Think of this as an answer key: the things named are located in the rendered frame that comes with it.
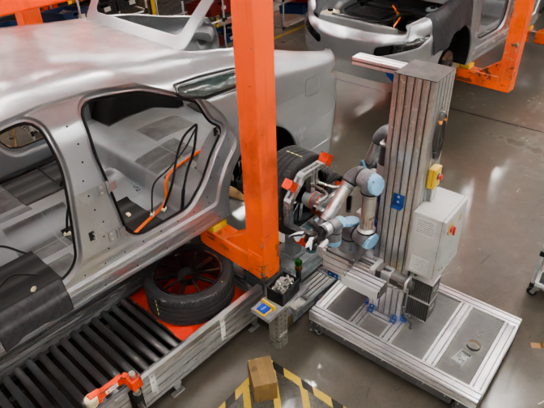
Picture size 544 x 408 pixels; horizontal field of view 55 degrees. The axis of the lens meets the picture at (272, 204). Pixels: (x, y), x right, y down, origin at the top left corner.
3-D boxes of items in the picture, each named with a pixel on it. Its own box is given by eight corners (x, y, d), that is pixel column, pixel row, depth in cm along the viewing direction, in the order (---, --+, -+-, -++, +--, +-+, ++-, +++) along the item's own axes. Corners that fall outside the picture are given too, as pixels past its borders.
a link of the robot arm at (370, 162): (379, 136, 362) (362, 174, 405) (393, 133, 364) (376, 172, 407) (373, 123, 367) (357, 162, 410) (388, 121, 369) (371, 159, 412)
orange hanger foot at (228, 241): (216, 231, 420) (212, 196, 400) (264, 260, 391) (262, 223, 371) (200, 242, 410) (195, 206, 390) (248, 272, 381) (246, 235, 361)
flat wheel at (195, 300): (179, 256, 436) (175, 233, 422) (250, 278, 412) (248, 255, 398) (129, 310, 388) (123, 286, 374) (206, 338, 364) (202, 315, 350)
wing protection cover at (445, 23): (445, 35, 619) (452, -11, 589) (469, 40, 602) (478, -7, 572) (414, 51, 577) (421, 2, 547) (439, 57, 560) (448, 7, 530)
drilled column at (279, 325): (278, 335, 399) (277, 295, 375) (288, 342, 394) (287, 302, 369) (269, 342, 393) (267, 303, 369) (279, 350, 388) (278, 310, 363)
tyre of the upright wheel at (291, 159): (261, 239, 420) (312, 191, 451) (282, 252, 407) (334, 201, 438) (244, 176, 375) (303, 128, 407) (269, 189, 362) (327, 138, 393)
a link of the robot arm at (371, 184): (363, 235, 348) (369, 164, 317) (379, 247, 338) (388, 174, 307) (349, 243, 342) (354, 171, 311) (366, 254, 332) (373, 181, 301)
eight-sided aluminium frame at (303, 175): (327, 210, 431) (329, 151, 400) (333, 212, 427) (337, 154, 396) (283, 241, 399) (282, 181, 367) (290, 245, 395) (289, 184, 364)
